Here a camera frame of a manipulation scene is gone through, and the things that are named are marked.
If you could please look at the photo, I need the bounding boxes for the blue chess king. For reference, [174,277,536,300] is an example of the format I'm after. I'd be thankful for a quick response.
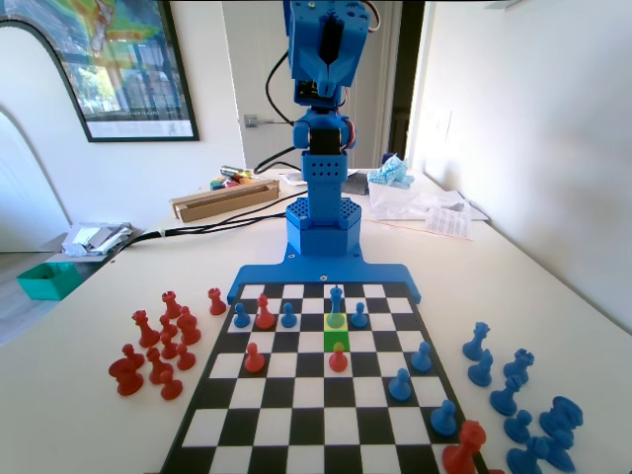
[326,284,348,331]

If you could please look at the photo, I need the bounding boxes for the red chess bishop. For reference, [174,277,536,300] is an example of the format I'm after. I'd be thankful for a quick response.
[176,305,202,347]
[254,293,277,331]
[146,347,175,386]

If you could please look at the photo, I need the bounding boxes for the red chess rook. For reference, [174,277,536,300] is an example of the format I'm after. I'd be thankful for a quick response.
[206,287,228,317]
[161,290,184,321]

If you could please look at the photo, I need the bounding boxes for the blue chess queen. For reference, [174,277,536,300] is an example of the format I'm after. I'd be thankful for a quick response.
[461,321,492,361]

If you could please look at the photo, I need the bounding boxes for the red chess queen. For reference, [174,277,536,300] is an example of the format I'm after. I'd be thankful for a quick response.
[131,309,162,349]

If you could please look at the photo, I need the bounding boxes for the black white chess board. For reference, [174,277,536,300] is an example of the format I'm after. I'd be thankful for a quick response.
[160,280,490,474]

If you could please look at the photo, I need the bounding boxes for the red chess king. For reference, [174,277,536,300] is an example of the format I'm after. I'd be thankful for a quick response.
[441,419,488,474]

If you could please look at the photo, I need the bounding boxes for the white door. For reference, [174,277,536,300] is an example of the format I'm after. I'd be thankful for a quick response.
[221,0,401,172]

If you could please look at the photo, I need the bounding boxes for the dark grey box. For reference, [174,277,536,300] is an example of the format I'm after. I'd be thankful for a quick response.
[343,172,371,197]

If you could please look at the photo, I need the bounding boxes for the bag of blue items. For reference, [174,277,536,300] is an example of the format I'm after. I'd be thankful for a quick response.
[367,152,416,192]

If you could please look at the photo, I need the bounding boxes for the white paper sheets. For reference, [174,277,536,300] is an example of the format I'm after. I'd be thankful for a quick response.
[367,182,445,221]

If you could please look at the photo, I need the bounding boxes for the colourful marker pack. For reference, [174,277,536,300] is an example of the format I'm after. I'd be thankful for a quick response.
[209,176,256,193]

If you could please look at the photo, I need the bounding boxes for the long cardboard box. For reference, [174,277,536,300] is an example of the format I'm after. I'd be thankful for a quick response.
[169,178,281,223]

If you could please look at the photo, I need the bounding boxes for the thin orange stick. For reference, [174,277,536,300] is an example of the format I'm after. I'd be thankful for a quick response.
[364,218,430,233]

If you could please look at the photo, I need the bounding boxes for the framed map poster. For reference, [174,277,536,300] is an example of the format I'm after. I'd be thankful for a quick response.
[0,0,201,143]

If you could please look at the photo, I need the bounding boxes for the printed paper sheet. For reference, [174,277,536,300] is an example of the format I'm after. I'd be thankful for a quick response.
[423,204,475,242]

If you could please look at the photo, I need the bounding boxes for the grey paper pile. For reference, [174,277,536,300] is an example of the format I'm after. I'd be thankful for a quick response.
[48,221,144,263]

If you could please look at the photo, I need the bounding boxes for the green plastic bin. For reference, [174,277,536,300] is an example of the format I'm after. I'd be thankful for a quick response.
[16,261,81,301]

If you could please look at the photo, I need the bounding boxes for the black table cable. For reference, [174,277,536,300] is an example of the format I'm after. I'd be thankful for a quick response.
[147,196,290,237]
[116,214,288,251]

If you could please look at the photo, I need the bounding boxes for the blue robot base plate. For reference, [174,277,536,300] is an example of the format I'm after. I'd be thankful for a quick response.
[226,263,425,306]

